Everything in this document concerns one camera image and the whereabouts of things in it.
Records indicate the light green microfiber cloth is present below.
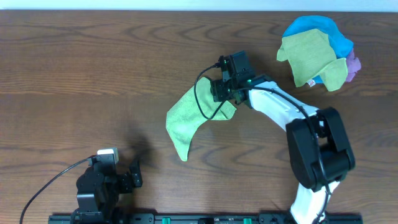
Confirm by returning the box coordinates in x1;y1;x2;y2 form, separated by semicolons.
165;78;236;162

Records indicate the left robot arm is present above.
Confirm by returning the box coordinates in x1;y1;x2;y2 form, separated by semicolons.
70;154;143;223

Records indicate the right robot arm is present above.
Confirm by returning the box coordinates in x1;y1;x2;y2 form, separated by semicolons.
210;51;362;223

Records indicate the olive green cloth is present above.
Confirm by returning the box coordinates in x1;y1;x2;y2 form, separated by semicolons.
277;29;348;91

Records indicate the blue cloth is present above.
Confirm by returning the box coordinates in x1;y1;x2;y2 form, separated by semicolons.
282;15;354;85

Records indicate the purple cloth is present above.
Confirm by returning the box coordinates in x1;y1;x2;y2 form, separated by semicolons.
345;49;361;82

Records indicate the black left camera cable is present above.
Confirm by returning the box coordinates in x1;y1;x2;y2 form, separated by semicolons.
19;157;94;224

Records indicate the black camera cable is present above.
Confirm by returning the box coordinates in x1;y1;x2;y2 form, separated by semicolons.
193;63;332;224
19;157;94;224

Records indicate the black right camera cable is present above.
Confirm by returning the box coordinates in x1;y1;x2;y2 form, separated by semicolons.
193;63;332;224

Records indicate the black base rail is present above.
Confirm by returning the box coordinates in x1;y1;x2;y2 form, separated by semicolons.
48;212;364;224

